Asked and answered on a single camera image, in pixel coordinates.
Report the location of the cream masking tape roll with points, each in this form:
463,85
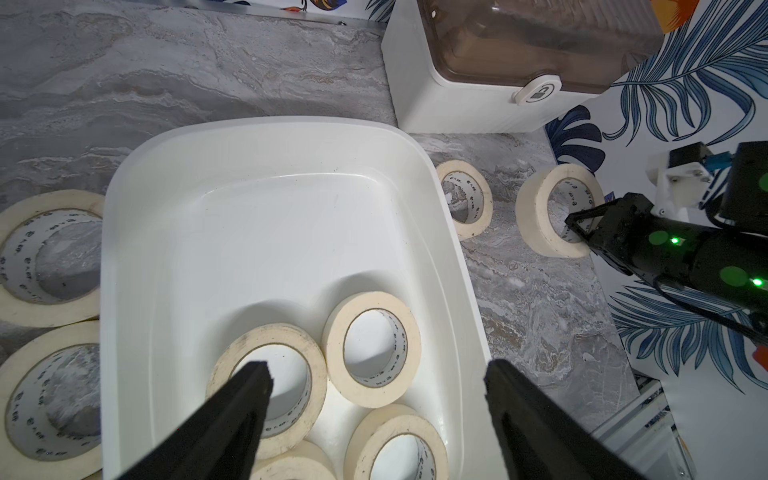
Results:
390,382
468,196
297,367
383,425
532,209
26,228
306,461
31,446

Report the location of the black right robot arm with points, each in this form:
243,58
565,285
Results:
706,230

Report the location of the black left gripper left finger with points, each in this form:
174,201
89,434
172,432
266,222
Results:
220,440

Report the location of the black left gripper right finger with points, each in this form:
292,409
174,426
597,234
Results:
539,440

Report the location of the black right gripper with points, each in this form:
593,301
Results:
631,239

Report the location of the white plastic storage tray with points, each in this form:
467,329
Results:
213,229

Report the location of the brown lidded storage box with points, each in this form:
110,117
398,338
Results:
483,67

